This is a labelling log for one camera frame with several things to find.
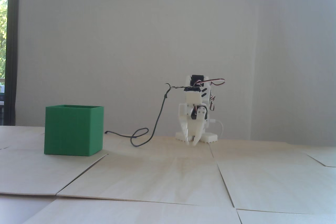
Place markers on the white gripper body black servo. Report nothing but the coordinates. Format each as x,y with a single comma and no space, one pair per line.
189,123

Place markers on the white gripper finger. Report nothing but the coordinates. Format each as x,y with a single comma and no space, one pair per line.
199,126
185,129

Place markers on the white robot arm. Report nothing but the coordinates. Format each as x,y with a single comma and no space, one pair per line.
210,137

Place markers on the green open box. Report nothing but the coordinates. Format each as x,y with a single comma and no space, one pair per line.
68,129

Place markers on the wrist camera on white mount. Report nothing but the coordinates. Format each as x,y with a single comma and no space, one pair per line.
194,97

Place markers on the dark window frame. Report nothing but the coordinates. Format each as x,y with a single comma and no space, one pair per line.
11,50

